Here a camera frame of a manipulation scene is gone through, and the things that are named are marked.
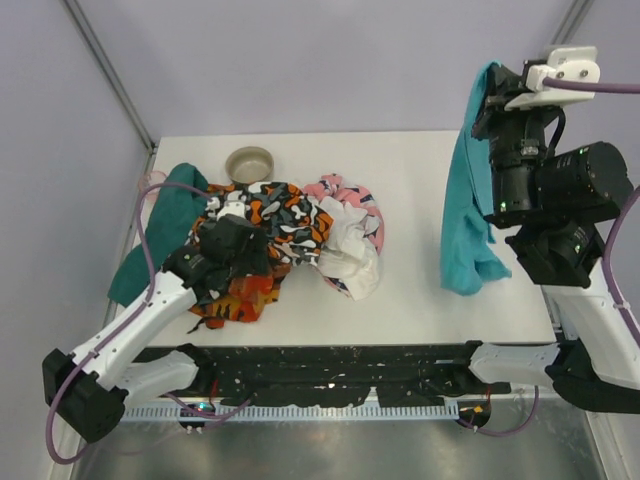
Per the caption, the pink transparent cup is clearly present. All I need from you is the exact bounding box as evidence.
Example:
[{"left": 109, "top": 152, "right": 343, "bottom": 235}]
[{"left": 138, "top": 170, "right": 167, "bottom": 191}]

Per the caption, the dark teal green cloth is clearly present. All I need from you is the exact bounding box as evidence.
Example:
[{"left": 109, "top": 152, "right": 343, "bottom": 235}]
[{"left": 108, "top": 187, "right": 207, "bottom": 306}]

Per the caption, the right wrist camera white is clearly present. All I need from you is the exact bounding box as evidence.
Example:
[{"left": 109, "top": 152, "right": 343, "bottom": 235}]
[{"left": 504, "top": 46, "right": 601, "bottom": 111}]

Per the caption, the orange red patterned cloth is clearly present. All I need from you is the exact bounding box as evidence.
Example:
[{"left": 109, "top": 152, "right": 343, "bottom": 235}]
[{"left": 188, "top": 263, "right": 291, "bottom": 334}]

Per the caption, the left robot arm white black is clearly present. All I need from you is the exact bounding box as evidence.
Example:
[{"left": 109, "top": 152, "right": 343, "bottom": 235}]
[{"left": 42, "top": 215, "right": 269, "bottom": 444}]

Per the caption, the white slotted cable duct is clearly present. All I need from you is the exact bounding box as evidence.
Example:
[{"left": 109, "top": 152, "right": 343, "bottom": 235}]
[{"left": 122, "top": 401, "right": 459, "bottom": 422}]

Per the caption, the beige round bowl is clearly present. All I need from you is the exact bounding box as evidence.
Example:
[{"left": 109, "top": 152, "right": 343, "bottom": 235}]
[{"left": 225, "top": 146, "right": 274, "bottom": 185}]

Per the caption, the pink patterned cloth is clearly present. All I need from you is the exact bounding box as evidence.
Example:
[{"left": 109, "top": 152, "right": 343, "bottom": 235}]
[{"left": 302, "top": 173, "right": 385, "bottom": 296}]

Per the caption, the light blue cloth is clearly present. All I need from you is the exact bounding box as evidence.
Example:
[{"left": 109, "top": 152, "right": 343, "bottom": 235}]
[{"left": 439, "top": 60, "right": 512, "bottom": 296}]

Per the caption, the right aluminium frame post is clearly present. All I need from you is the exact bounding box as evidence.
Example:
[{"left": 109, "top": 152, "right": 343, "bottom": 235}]
[{"left": 549, "top": 0, "right": 595, "bottom": 45}]

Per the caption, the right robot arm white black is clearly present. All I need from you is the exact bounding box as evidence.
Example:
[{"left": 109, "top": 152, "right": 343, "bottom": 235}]
[{"left": 470, "top": 64, "right": 639, "bottom": 414}]

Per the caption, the white cloth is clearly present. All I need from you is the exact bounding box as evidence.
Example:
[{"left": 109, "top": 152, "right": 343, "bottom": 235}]
[{"left": 317, "top": 196, "right": 384, "bottom": 301}]

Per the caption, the left aluminium frame post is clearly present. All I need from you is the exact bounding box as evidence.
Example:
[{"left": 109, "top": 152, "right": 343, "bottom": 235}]
[{"left": 60, "top": 0, "right": 156, "bottom": 152}]

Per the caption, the black front mounting rail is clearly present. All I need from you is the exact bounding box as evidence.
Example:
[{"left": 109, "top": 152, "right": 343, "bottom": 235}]
[{"left": 154, "top": 343, "right": 511, "bottom": 409}]

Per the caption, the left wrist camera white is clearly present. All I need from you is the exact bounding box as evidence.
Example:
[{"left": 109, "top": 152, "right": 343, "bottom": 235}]
[{"left": 216, "top": 200, "right": 247, "bottom": 220}]

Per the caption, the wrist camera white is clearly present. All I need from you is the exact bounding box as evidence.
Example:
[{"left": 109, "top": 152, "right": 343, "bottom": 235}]
[
  {"left": 216, "top": 200, "right": 247, "bottom": 220},
  {"left": 504, "top": 46, "right": 601, "bottom": 111}
]

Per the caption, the aluminium frame post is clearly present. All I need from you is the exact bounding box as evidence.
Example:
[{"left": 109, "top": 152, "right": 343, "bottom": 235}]
[
  {"left": 549, "top": 0, "right": 595, "bottom": 45},
  {"left": 60, "top": 0, "right": 156, "bottom": 152}
]

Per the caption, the camouflage orange black cloth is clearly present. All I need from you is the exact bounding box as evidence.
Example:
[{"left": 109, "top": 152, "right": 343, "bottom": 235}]
[{"left": 187, "top": 182, "right": 333, "bottom": 269}]

